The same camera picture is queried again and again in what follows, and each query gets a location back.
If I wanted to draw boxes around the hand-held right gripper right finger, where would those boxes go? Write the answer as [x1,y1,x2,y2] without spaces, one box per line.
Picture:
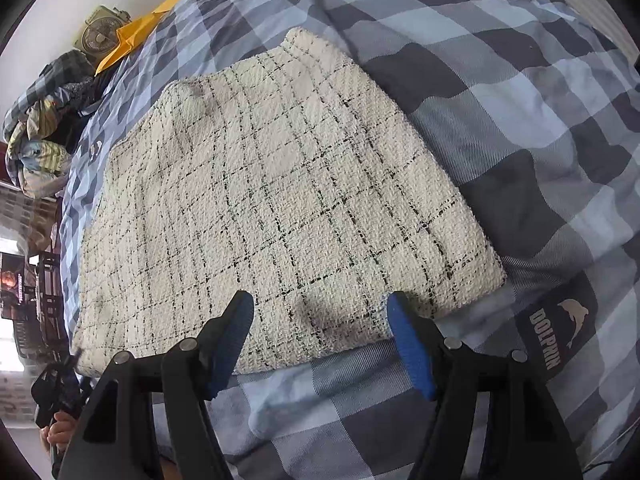
[387,291,586,480]

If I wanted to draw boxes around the pile of bedding and clothes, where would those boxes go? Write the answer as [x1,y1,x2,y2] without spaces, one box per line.
[2,50,98,200]

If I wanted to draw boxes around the white slatted panel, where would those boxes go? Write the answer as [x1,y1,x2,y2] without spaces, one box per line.
[530,0,640,61]

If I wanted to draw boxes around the dark wooden rack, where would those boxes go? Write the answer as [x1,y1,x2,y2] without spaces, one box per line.
[30,250,71,356]

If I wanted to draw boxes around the blue checked blanket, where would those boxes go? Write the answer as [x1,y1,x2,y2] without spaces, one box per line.
[57,0,640,480]

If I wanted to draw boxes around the beige box fan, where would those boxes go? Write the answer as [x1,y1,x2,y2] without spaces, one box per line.
[75,5,132,58]

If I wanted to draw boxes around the cream plaid jacket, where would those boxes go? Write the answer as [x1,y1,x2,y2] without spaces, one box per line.
[70,26,508,377]

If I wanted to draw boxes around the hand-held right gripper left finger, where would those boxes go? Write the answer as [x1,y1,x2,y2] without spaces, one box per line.
[59,290,256,480]

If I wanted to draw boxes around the yellow cloth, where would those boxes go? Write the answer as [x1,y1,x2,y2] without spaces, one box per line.
[94,0,191,77]

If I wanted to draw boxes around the dark clothes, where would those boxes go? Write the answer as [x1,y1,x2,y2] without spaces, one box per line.
[50,67,121,156]

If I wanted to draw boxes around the person's left hand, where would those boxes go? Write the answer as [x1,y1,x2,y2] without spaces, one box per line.
[40,409,82,461]

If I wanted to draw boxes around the dark screen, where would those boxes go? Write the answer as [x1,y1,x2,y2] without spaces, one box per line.
[0,252,32,321]

